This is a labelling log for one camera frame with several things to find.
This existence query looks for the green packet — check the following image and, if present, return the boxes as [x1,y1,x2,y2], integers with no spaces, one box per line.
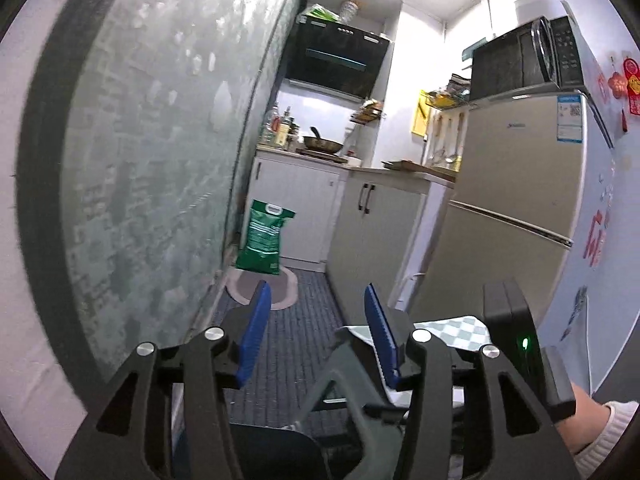
[297,4,342,22]

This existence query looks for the colourful fridge sticker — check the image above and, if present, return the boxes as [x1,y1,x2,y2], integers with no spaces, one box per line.
[561,286,589,342]

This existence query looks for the yellow hanging board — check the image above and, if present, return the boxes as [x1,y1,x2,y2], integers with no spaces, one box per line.
[411,91,431,137]

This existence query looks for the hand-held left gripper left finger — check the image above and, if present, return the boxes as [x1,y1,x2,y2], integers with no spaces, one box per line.
[54,280,273,480]

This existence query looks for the white kitchen cabinet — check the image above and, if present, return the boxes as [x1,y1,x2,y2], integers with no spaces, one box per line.
[251,152,348,267]
[326,165,456,308]

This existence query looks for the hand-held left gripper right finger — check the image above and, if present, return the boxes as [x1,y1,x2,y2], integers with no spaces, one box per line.
[364,282,583,480]

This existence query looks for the red hanging ornament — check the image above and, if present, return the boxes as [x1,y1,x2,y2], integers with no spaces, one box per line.
[607,57,640,117]

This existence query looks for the oval floor mat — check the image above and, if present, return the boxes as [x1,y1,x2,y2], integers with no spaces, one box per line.
[226,266,299,311]

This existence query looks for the wall spice rack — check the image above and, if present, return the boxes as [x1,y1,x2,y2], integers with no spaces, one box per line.
[350,100,386,126]

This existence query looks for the wooden cutting board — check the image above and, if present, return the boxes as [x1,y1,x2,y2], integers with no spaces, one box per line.
[382,159,458,177]

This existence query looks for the beige refrigerator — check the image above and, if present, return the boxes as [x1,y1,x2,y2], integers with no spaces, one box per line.
[410,60,640,401]

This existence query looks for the green rice bag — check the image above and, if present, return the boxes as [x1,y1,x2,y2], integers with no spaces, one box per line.
[235,199,297,276]

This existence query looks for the frying pan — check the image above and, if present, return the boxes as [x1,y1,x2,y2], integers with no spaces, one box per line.
[302,126,345,156]

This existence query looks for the group of condiment bottles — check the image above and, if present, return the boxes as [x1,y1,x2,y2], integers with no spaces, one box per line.
[260,105,301,150]

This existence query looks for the white wall pipe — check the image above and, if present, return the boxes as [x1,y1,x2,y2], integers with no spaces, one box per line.
[480,0,498,41]

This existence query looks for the black range hood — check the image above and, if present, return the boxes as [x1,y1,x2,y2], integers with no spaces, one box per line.
[284,16,393,98]

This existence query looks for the red paper-cut sticker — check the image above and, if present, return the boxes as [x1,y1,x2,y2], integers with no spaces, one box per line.
[586,210,610,268]

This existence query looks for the white round appliance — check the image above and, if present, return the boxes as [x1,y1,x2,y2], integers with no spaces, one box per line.
[515,0,576,23]

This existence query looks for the metal wall shelf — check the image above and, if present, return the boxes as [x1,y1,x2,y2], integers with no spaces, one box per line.
[425,75,473,110]

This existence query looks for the frosted patterned sliding door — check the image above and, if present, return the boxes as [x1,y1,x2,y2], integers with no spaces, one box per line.
[17,0,311,391]

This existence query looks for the black microwave oven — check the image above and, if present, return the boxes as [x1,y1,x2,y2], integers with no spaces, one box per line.
[470,15,588,102]

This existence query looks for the person's right forearm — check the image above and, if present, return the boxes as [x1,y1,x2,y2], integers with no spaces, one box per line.
[555,382,640,471]

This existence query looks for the hanging kitchen utensils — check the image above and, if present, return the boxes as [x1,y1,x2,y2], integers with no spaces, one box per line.
[430,110,466,167]

